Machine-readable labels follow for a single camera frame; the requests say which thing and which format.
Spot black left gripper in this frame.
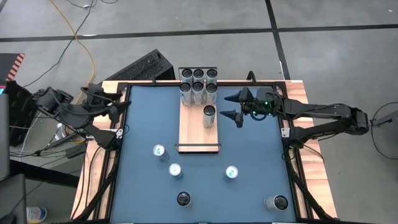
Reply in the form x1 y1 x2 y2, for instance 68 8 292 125
82 84 132 124

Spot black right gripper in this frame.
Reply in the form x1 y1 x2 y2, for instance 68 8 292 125
219 87 282 129

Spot white Celsius can black lid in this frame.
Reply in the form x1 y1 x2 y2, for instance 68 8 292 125
264 194 289 212
202 105 216 129

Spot white Celsius Peach Vibe can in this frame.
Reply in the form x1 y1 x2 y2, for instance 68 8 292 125
179 82 193 106
205 82 218 106
192 82 205 106

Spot white Celsius Arctic Vibe can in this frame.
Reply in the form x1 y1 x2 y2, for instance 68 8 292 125
181 68 194 84
193 68 205 84
205 68 218 85

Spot blue table mat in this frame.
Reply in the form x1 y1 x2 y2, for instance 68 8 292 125
110 85 298 223

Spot black power adapter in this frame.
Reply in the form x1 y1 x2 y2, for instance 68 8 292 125
64 144 87 159

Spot blue silver Red Bull can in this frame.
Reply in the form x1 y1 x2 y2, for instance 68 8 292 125
223 165 239 183
168 162 184 180
152 144 171 162

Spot black diagonal support strut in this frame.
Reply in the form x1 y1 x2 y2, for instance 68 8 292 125
72 149 122 222
284 149 335 222

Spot black plastic crate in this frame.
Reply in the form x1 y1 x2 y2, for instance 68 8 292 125
4 80 41 147

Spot black floor beam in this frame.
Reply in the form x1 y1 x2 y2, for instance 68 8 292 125
9 160 80 189

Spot white Celsius can yellow band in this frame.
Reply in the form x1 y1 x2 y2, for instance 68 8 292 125
176 191 193 208

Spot orange black striped board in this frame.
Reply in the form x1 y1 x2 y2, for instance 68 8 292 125
0 52 25 82

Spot grey panel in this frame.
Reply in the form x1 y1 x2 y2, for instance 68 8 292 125
0 93 11 181

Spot white blue yellow container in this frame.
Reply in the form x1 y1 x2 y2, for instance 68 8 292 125
26 206 48 224

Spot black table frame rails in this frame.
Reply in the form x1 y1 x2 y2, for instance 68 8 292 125
93 80 313 224

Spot wooden shelf black metal frame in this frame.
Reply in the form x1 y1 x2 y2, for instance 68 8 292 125
174 66 221 155

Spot black floor cable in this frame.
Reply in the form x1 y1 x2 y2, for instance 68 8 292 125
22 0 121 88

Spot yellow floor cable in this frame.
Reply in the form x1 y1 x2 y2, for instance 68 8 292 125
49 0 96 88

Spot black wire floor stand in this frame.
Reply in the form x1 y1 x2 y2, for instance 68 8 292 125
369 101 398 147

